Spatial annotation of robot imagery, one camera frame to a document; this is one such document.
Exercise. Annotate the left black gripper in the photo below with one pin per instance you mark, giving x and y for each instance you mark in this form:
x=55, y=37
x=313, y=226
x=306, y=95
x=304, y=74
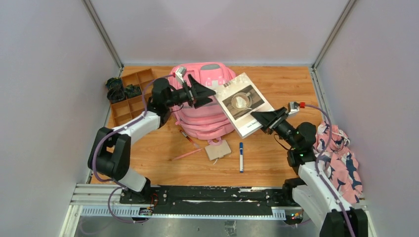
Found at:
x=190, y=95

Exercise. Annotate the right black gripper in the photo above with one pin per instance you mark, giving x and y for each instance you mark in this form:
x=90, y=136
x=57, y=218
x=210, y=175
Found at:
x=263, y=118

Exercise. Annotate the pink school backpack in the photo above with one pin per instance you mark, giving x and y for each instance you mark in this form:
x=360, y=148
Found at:
x=208, y=122

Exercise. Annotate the white Decorate Furniture book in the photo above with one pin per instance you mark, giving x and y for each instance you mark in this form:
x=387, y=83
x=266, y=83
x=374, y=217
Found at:
x=238, y=98

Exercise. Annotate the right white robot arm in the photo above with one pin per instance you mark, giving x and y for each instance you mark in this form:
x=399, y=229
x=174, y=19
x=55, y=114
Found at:
x=329, y=211

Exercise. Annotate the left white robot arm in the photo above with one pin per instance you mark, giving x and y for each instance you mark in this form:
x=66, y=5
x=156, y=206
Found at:
x=110, y=154

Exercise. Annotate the blue white marker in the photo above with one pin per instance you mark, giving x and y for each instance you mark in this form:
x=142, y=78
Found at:
x=241, y=158

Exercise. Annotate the red gel pen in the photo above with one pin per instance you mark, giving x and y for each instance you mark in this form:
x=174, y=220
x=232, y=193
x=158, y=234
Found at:
x=189, y=139

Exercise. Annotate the pink pen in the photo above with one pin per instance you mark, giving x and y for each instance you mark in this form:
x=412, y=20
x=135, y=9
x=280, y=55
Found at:
x=187, y=154

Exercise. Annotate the small beige notebook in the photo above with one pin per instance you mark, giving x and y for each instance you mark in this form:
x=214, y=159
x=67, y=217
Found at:
x=217, y=150

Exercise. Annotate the dark rolled sock in tray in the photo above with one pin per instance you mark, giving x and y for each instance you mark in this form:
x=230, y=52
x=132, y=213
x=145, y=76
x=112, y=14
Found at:
x=132, y=91

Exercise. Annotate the pink patterned cloth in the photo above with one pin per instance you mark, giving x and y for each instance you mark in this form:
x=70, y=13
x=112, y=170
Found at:
x=338, y=162

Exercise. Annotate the dark rolled sock upper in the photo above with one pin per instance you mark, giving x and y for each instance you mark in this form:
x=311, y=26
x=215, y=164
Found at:
x=113, y=82

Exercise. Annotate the dark rolled sock lower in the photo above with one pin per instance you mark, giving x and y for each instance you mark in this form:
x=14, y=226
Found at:
x=116, y=95

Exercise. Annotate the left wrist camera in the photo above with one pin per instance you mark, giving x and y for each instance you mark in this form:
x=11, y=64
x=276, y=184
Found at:
x=179, y=74

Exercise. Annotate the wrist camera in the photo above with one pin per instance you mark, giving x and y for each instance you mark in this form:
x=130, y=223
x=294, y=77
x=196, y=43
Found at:
x=293, y=108
x=179, y=74

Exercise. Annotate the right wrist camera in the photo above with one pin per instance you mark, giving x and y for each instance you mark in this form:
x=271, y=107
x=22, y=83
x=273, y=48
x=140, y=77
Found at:
x=293, y=108

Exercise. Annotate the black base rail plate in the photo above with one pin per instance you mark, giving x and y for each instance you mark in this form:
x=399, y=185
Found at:
x=211, y=200

